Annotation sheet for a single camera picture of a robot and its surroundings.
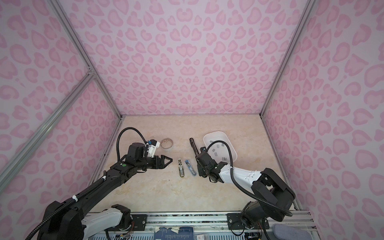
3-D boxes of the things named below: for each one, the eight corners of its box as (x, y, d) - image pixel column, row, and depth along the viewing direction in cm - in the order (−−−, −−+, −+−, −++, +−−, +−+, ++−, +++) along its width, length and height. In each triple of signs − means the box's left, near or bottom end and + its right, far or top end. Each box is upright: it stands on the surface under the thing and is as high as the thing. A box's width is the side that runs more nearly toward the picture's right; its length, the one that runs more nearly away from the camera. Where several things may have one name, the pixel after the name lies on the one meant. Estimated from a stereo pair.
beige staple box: (180, 177, 90) (179, 173, 85) (178, 164, 96) (177, 159, 91) (185, 176, 91) (184, 172, 86) (182, 163, 96) (181, 158, 92)
